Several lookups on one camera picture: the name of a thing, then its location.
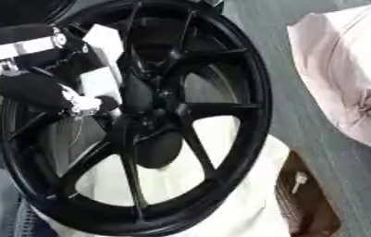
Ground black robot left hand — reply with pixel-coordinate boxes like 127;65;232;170
0;72;124;119

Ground black spoked wheel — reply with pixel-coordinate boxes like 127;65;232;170
0;0;275;237

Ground white pin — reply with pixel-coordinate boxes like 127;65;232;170
290;171;310;195

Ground pale pink cloth bundle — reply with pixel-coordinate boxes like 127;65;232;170
285;1;371;148

